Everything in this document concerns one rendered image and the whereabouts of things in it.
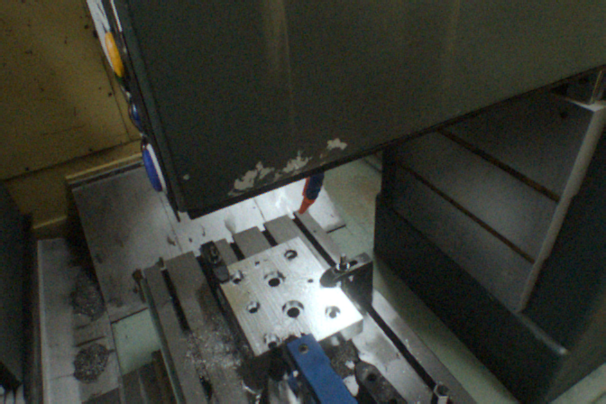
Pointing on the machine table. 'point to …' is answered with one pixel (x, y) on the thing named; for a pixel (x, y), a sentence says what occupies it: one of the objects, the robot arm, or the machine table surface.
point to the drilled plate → (256, 327)
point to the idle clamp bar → (373, 393)
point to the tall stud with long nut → (440, 394)
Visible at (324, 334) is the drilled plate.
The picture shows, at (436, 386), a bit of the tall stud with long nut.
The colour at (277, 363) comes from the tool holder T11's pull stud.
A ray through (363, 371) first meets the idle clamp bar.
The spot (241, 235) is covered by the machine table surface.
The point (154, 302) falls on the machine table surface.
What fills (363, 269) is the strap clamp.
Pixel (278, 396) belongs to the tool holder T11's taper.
